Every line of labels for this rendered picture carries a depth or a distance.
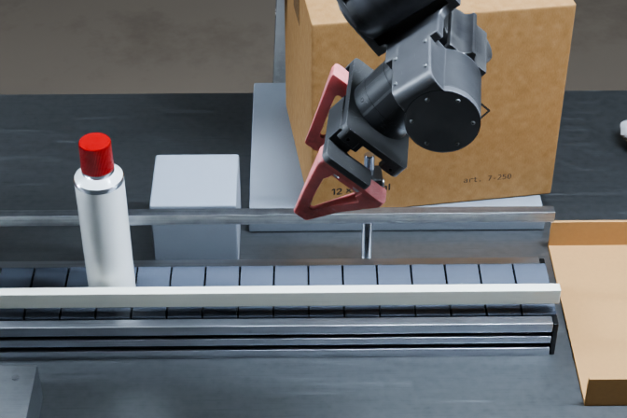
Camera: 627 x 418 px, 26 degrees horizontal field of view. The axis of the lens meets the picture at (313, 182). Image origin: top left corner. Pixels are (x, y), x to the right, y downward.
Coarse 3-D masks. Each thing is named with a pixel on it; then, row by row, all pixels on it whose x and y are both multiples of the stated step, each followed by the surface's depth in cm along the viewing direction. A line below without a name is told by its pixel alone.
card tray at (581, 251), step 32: (576, 224) 161; (608, 224) 161; (576, 256) 161; (608, 256) 161; (576, 288) 157; (608, 288) 157; (576, 320) 152; (608, 320) 152; (576, 352) 148; (608, 352) 148; (608, 384) 141
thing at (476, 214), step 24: (0, 216) 147; (24, 216) 147; (48, 216) 147; (72, 216) 147; (144, 216) 147; (168, 216) 147; (192, 216) 147; (216, 216) 147; (240, 216) 147; (264, 216) 147; (288, 216) 147; (336, 216) 147; (360, 216) 147; (384, 216) 147; (408, 216) 148; (432, 216) 148; (456, 216) 148; (480, 216) 148; (504, 216) 148; (528, 216) 148; (552, 216) 148
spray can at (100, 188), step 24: (96, 144) 136; (96, 168) 137; (120, 168) 141; (96, 192) 138; (120, 192) 139; (96, 216) 140; (120, 216) 141; (96, 240) 142; (120, 240) 143; (96, 264) 144; (120, 264) 144
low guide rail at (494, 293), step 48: (0, 288) 145; (48, 288) 145; (96, 288) 145; (144, 288) 145; (192, 288) 145; (240, 288) 145; (288, 288) 145; (336, 288) 145; (384, 288) 145; (432, 288) 145; (480, 288) 145; (528, 288) 145
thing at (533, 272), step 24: (432, 264) 153; (456, 264) 153; (480, 264) 153; (504, 264) 153; (528, 264) 153; (0, 312) 147; (24, 312) 147; (48, 312) 147; (72, 312) 147; (96, 312) 148; (120, 312) 147; (144, 312) 147; (168, 312) 147; (192, 312) 147; (216, 312) 147; (240, 312) 147; (264, 312) 147; (288, 312) 147; (312, 312) 147; (336, 312) 147; (360, 312) 147; (384, 312) 147; (408, 312) 147; (432, 312) 147; (456, 312) 147; (480, 312) 147; (504, 312) 147; (528, 312) 147; (552, 312) 147
